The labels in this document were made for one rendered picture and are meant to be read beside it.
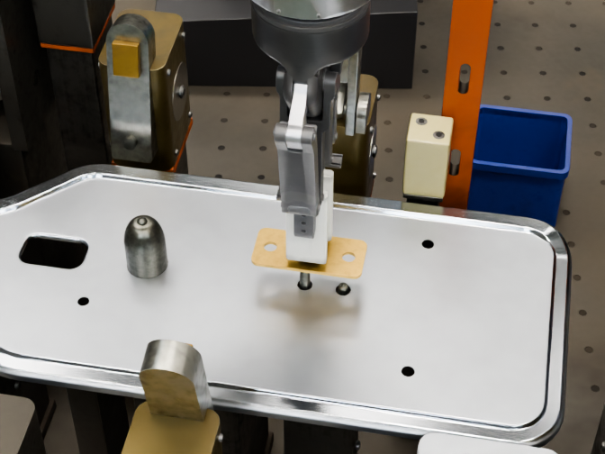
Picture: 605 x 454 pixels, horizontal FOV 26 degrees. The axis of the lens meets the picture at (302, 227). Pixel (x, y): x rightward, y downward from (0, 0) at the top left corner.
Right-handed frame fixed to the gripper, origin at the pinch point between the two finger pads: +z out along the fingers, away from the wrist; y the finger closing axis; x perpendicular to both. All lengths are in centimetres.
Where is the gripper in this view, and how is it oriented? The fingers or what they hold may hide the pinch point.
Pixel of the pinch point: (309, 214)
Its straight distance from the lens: 96.0
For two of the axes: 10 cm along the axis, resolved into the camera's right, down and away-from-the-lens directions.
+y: -1.8, 7.1, -6.9
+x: 9.8, 1.3, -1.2
